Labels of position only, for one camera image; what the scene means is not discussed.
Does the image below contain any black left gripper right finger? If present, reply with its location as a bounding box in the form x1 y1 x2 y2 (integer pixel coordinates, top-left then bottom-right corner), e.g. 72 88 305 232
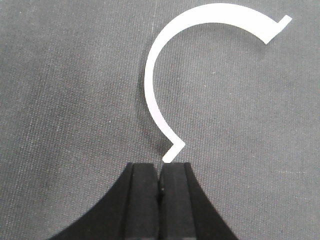
159 162 237 240

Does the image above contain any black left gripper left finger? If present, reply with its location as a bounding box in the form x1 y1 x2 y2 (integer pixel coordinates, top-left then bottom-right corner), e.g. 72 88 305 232
53 163 159 240

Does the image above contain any white curved PVC pipe clamp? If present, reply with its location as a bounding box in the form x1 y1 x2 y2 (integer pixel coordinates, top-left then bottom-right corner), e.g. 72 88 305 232
143 3 292 164

